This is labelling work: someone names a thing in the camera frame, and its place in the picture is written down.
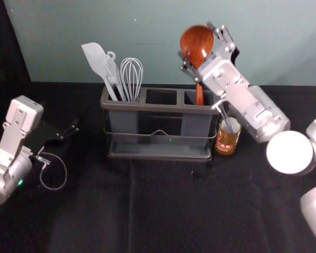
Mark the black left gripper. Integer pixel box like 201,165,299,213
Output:
28,118,80,159

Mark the black table cloth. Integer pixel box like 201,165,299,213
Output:
0,80,316,253

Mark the thin dark left gripper cable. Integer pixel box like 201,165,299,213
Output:
35,152,68,191

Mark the brown wooden spoon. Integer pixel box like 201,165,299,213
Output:
180,24,215,106

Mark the amber can with red label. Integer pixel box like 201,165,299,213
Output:
214,116,243,157

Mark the grey utensil caddy wire frame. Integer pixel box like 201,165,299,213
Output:
100,86,222,161

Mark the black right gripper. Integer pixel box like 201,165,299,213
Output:
177,22,241,83

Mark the grey slotted turner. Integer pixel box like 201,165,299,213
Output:
102,50,127,102

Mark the grey whisk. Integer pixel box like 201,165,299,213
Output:
120,57,144,103

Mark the grey silicone spatula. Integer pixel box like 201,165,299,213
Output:
81,42,120,102

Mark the black backdrop curtain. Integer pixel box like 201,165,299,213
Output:
0,0,32,84

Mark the thin right gripper cable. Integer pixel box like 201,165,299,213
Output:
211,99,235,132

